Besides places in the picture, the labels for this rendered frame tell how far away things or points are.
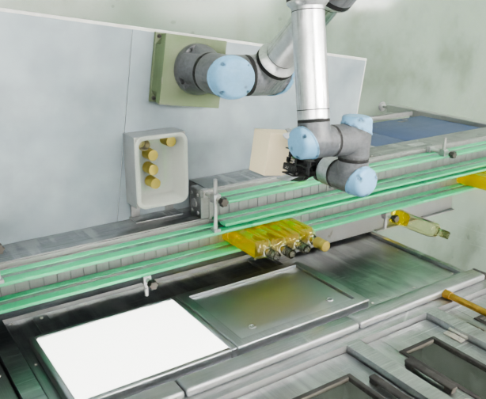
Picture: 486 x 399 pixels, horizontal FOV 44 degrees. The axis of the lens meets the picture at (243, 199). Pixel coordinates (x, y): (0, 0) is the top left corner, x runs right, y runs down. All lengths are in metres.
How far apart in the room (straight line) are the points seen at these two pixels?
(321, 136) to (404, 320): 0.68
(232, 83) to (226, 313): 0.64
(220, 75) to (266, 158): 0.26
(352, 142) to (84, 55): 0.80
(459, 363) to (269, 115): 1.02
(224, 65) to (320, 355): 0.80
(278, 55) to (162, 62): 0.35
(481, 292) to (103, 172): 1.25
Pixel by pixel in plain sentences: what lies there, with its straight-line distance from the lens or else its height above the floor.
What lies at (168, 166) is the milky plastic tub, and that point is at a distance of 1.93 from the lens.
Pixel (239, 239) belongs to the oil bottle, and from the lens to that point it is 1.89.
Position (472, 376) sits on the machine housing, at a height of 1.69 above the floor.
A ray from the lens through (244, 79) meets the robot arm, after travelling 1.67.
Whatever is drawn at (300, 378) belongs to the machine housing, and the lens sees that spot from 1.57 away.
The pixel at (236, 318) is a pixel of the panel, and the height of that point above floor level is 1.19.
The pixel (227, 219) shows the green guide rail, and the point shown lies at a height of 0.94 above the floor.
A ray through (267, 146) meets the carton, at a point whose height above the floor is 1.12.
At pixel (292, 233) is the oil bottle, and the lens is 1.90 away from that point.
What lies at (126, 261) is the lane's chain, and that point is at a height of 0.88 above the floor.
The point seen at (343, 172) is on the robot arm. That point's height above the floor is 1.41.
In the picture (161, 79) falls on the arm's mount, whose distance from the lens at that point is 1.81.
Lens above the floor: 2.43
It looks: 52 degrees down
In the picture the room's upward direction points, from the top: 116 degrees clockwise
